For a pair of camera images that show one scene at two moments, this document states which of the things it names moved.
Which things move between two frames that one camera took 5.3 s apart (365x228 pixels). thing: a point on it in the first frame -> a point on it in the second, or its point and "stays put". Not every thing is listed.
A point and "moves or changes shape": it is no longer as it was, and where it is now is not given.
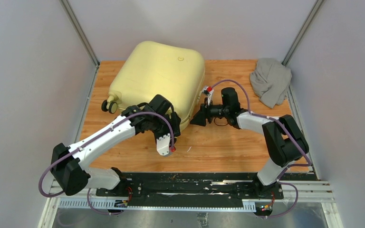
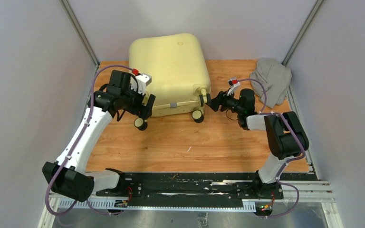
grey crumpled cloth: (270, 81) stays put
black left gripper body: (161, 127) -> (132, 101)
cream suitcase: (151, 68) moves or changes shape
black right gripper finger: (199, 118) -> (214, 103)
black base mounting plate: (182, 190) stays put
